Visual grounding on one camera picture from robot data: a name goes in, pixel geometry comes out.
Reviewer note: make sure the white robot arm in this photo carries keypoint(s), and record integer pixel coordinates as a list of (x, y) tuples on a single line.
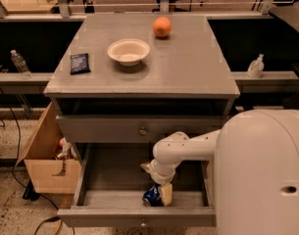
[(256, 170)]

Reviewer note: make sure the open grey middle drawer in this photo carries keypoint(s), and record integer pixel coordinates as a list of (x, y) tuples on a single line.
[(111, 185)]

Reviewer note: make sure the cardboard box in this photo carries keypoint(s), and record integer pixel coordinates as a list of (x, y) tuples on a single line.
[(48, 158)]

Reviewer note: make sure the grey wooden drawer cabinet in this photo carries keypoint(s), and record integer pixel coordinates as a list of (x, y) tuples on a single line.
[(184, 75)]

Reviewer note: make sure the blue pepsi can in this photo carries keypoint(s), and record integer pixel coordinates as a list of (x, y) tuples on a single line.
[(152, 198)]

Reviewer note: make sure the orange fruit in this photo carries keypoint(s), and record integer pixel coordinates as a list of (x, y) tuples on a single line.
[(162, 27)]

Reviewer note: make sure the clear plastic water bottle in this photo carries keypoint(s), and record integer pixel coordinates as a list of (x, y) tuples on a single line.
[(21, 65)]

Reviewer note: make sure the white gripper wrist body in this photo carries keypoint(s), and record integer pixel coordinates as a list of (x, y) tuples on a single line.
[(161, 178)]

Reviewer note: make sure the closed grey top drawer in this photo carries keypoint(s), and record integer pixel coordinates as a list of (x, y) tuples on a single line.
[(95, 129)]

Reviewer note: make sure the white paper bowl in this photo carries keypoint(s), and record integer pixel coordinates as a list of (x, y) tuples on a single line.
[(128, 52)]

